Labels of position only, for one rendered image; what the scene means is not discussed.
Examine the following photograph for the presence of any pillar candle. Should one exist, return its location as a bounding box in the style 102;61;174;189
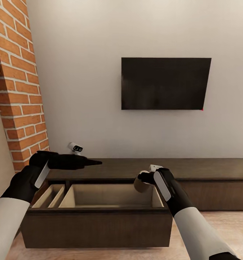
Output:
134;170;151;193

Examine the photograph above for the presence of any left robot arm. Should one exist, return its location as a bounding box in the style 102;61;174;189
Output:
0;142;102;260

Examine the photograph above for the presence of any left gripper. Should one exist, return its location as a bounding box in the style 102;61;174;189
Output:
58;154;102;170

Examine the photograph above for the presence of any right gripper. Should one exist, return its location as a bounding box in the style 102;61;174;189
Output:
138;172;154;185

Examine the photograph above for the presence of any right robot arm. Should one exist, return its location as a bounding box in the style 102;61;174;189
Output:
138;164;241;260

